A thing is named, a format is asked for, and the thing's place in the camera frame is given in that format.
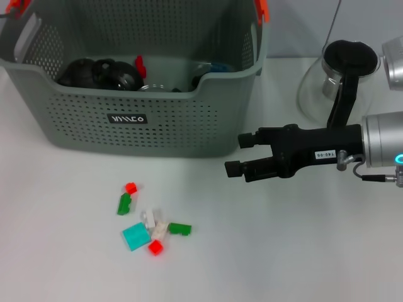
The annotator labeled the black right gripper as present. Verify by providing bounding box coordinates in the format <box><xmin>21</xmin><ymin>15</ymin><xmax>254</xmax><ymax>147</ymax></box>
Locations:
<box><xmin>224</xmin><ymin>123</ymin><xmax>365</xmax><ymax>184</ymax></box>

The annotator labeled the dark red long brick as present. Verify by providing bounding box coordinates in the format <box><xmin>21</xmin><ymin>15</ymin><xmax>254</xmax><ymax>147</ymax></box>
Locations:
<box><xmin>134</xmin><ymin>55</ymin><xmax>148</xmax><ymax>78</ymax></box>

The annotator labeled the teal toy brick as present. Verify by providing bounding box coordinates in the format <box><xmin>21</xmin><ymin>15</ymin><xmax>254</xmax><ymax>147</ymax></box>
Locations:
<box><xmin>122</xmin><ymin>221</ymin><xmax>150</xmax><ymax>252</ymax></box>

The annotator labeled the grey-green perforated storage bin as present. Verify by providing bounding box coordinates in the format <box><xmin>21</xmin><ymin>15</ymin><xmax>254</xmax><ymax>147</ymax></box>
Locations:
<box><xmin>0</xmin><ymin>0</ymin><xmax>271</xmax><ymax>158</ymax></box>

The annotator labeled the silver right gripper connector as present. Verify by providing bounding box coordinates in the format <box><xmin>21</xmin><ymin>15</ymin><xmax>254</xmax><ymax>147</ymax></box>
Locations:
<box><xmin>336</xmin><ymin>150</ymin><xmax>403</xmax><ymax>189</ymax></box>

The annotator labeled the green toy brick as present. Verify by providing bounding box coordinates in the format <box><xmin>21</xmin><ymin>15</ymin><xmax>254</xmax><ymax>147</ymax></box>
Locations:
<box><xmin>168</xmin><ymin>222</ymin><xmax>192</xmax><ymax>237</ymax></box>
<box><xmin>116</xmin><ymin>193</ymin><xmax>133</xmax><ymax>216</ymax></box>

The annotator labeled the beige translucent toy brick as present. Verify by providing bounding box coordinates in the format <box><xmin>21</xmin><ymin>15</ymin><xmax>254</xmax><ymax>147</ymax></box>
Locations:
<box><xmin>150</xmin><ymin>220</ymin><xmax>170</xmax><ymax>242</ymax></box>

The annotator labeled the silver vented right wrist box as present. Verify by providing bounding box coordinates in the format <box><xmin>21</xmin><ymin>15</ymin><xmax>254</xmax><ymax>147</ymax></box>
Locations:
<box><xmin>382</xmin><ymin>34</ymin><xmax>403</xmax><ymax>92</ymax></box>

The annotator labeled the black clay teapot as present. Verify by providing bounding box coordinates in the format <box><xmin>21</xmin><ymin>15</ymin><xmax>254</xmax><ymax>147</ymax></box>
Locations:
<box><xmin>58</xmin><ymin>59</ymin><xmax>116</xmax><ymax>89</ymax></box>

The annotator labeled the glass carafe black handle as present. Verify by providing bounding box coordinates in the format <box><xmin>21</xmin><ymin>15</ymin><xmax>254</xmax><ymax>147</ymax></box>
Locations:
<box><xmin>297</xmin><ymin>40</ymin><xmax>380</xmax><ymax>128</ymax></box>

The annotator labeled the orange bin handle clip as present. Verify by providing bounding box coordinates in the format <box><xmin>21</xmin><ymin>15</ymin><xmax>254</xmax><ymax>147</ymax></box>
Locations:
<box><xmin>254</xmin><ymin>0</ymin><xmax>271</xmax><ymax>26</ymax></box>
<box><xmin>5</xmin><ymin>0</ymin><xmax>32</xmax><ymax>16</ymax></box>

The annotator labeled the thin grey wall cable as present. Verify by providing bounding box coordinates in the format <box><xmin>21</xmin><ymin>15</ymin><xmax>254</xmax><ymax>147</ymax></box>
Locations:
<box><xmin>326</xmin><ymin>0</ymin><xmax>343</xmax><ymax>48</ymax></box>

